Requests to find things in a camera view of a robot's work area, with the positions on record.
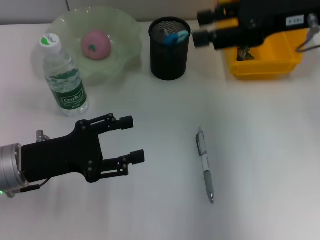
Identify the pale green glass fruit plate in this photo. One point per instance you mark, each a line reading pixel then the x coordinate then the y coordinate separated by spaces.
pixel 120 50

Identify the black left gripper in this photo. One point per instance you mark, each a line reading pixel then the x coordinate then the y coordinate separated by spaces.
pixel 62 157

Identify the clear water bottle green label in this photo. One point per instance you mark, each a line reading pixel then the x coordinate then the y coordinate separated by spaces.
pixel 67 82

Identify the yellow plastic bin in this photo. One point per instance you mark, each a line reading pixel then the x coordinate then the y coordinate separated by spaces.
pixel 265 67

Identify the green plastic wrapper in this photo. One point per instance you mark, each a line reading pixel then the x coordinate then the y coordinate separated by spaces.
pixel 243 53

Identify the blue scissors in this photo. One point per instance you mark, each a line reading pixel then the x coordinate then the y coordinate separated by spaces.
pixel 172 39

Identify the silver ballpoint pen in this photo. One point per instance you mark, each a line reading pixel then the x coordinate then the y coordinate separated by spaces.
pixel 206 165

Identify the pink peach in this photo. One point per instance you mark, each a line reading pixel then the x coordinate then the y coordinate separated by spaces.
pixel 100 50

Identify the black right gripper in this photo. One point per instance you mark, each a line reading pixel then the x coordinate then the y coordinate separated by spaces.
pixel 270 22

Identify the black mesh pen holder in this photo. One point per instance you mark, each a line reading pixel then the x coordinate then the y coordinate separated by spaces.
pixel 168 62

